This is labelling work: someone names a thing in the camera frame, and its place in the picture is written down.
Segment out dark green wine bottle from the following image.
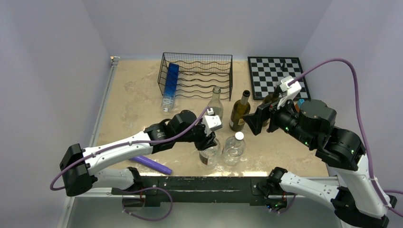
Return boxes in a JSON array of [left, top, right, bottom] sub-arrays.
[[262, 85, 282, 104]]

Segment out blue square glass bottle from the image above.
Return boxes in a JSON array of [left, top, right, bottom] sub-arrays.
[[161, 63, 180, 113]]

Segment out clear empty glass bottle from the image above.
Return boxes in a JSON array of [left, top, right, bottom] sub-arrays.
[[208, 86, 223, 121]]

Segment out clear bottle white cap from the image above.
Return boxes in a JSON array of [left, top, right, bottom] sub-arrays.
[[222, 132, 246, 166], [199, 139, 221, 169]]

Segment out olive green wine bottle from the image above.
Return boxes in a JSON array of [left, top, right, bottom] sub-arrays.
[[229, 90, 251, 132]]

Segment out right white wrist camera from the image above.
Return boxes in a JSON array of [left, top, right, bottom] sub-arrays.
[[277, 76, 302, 110]]

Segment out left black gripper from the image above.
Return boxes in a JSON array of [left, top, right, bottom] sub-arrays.
[[174, 118, 217, 151]]

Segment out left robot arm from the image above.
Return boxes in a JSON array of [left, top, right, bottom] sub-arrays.
[[50, 108, 222, 197]]

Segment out aluminium frame rail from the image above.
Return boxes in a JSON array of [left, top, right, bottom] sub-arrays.
[[57, 56, 352, 228]]

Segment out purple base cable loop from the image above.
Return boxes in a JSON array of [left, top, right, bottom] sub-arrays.
[[121, 187, 174, 222]]

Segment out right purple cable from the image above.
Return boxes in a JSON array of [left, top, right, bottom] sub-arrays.
[[288, 57, 403, 218]]

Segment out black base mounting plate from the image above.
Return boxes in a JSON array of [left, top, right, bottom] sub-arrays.
[[112, 171, 298, 209]]

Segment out purple flashlight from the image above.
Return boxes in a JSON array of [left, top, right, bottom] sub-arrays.
[[129, 156, 172, 175]]

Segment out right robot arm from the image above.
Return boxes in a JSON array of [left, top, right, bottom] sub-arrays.
[[243, 100, 397, 228]]

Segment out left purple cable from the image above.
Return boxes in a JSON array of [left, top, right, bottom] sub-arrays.
[[49, 106, 215, 191]]

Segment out black white chessboard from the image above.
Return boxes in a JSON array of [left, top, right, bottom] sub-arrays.
[[248, 57, 303, 100]]

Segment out black wire wine rack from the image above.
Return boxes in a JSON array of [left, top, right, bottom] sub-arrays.
[[157, 52, 233, 101]]

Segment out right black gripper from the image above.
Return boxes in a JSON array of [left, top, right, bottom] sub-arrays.
[[241, 90, 315, 147]]

